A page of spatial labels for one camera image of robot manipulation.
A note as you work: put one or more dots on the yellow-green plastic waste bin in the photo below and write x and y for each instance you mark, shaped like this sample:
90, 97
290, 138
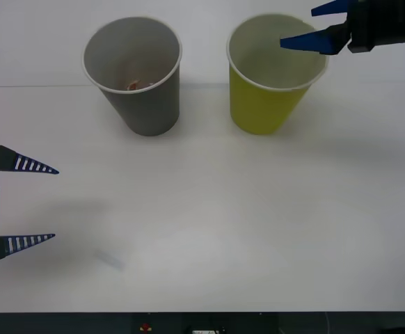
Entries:
258, 111

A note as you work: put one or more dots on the orange can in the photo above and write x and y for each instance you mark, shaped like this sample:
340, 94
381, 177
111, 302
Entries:
133, 85

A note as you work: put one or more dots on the grey plastic waste bin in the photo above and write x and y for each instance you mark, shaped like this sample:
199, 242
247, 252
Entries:
147, 111

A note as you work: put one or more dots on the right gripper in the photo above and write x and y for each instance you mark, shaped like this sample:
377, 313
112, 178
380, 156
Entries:
369, 24

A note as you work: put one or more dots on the red round button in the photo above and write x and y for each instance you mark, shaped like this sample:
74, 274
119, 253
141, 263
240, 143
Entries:
145, 327

